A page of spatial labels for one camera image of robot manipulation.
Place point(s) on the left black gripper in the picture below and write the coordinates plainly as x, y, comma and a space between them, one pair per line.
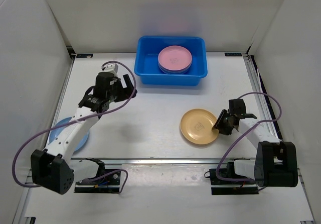
128, 92

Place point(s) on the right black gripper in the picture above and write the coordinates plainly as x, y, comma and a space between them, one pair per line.
219, 124

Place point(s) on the yellow plate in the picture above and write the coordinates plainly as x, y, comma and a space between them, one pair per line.
196, 126

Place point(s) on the purple plate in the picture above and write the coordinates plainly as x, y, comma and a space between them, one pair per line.
172, 72

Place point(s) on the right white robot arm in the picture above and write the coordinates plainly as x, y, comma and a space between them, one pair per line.
275, 164

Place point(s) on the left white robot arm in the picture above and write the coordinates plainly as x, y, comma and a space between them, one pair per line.
51, 167

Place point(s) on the blue plastic bin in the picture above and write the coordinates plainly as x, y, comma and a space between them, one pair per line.
146, 62

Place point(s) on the blue plate front left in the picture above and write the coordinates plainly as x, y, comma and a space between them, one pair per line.
56, 132

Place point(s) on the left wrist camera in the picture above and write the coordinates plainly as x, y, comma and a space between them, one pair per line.
110, 67

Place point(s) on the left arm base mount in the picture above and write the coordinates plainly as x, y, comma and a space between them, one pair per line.
106, 180

